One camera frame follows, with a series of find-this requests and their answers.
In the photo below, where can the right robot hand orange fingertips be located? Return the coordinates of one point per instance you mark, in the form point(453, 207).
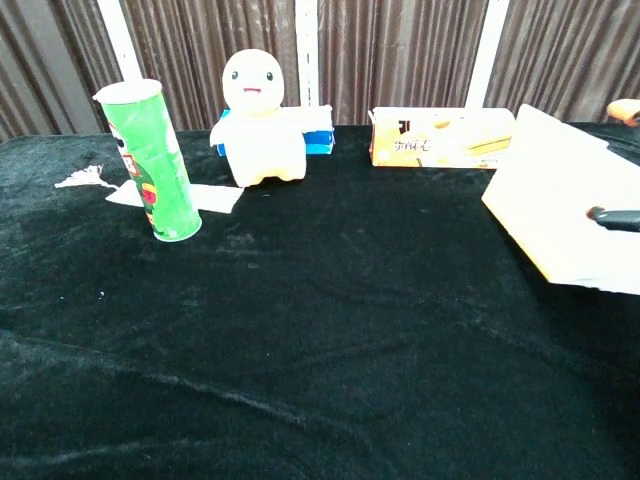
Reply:
point(620, 219)

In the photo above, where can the brown pleated curtain panel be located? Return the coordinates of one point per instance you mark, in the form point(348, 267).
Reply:
point(210, 45)
point(565, 55)
point(400, 55)
point(50, 65)

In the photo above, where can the orange biscuit box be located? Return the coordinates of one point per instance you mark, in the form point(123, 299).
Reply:
point(440, 140)

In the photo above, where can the blue cookie box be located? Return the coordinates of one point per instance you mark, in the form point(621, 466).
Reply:
point(320, 142)

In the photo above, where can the black velvet tablecloth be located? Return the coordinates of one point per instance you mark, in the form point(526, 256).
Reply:
point(300, 325)

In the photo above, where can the yellow plush duck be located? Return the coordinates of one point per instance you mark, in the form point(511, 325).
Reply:
point(260, 145)

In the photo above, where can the green chips can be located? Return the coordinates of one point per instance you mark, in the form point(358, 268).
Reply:
point(155, 165)

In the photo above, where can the white partition frame post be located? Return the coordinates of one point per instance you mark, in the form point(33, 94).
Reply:
point(487, 55)
point(307, 50)
point(120, 40)

